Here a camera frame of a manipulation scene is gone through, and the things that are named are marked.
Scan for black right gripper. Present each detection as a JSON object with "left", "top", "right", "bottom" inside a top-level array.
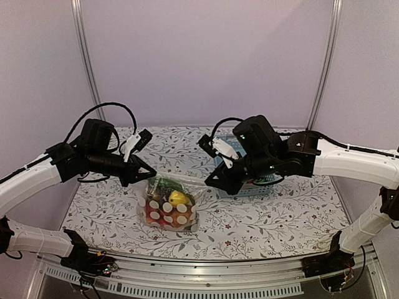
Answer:
[{"left": 205, "top": 150, "right": 277, "bottom": 194}]

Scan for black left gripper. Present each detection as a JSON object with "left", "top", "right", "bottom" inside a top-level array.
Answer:
[{"left": 87, "top": 148, "right": 156, "bottom": 186}]

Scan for dark green chili pepper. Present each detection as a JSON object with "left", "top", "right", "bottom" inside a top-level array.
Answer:
[{"left": 153, "top": 177, "right": 183, "bottom": 192}]

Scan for light blue plastic basket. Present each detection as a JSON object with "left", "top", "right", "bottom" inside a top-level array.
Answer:
[{"left": 212, "top": 135, "right": 280, "bottom": 199}]

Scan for clear zip top bag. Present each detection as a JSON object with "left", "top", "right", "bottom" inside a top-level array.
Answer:
[{"left": 133, "top": 175, "right": 207, "bottom": 232}]

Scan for yellow corn cob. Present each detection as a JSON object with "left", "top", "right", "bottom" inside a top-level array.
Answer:
[{"left": 168, "top": 191, "right": 190, "bottom": 207}]

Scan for red cherry tomato cluster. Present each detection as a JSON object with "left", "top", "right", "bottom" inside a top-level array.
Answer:
[{"left": 137, "top": 197, "right": 198, "bottom": 231}]

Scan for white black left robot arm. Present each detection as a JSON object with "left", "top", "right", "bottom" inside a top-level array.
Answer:
[{"left": 1, "top": 119, "right": 156, "bottom": 270}]

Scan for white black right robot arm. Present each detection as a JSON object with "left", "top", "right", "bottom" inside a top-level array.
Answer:
[{"left": 198, "top": 115, "right": 398, "bottom": 272}]

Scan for floral patterned tablecloth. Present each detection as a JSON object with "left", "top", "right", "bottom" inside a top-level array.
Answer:
[{"left": 57, "top": 125, "right": 352, "bottom": 260}]

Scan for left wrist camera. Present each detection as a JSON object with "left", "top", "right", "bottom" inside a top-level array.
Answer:
[{"left": 119, "top": 129, "right": 153, "bottom": 162}]

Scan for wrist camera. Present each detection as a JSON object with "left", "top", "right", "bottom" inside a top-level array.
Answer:
[
  {"left": 198, "top": 135, "right": 239, "bottom": 169},
  {"left": 119, "top": 129, "right": 153, "bottom": 162}
]

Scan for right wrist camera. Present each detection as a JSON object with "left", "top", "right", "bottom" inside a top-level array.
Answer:
[{"left": 198, "top": 135, "right": 239, "bottom": 169}]

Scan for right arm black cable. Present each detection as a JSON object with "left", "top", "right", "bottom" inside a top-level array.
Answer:
[{"left": 210, "top": 116, "right": 247, "bottom": 144}]

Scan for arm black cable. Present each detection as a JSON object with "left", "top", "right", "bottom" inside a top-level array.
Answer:
[
  {"left": 210, "top": 116, "right": 247, "bottom": 144},
  {"left": 64, "top": 102, "right": 138, "bottom": 144}
]

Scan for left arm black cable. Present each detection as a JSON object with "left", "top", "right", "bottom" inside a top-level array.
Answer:
[{"left": 64, "top": 102, "right": 138, "bottom": 144}]

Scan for aluminium front rail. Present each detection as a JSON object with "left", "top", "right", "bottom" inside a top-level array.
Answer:
[{"left": 27, "top": 244, "right": 390, "bottom": 298}]

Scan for left aluminium frame post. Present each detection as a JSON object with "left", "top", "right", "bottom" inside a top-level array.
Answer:
[{"left": 70, "top": 0, "right": 100, "bottom": 105}]

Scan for aluminium frame post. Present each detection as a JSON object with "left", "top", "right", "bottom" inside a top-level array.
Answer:
[
  {"left": 306, "top": 0, "right": 343, "bottom": 130},
  {"left": 70, "top": 0, "right": 100, "bottom": 105}
]

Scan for right aluminium frame post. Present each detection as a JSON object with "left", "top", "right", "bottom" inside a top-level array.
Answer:
[{"left": 306, "top": 0, "right": 343, "bottom": 130}]

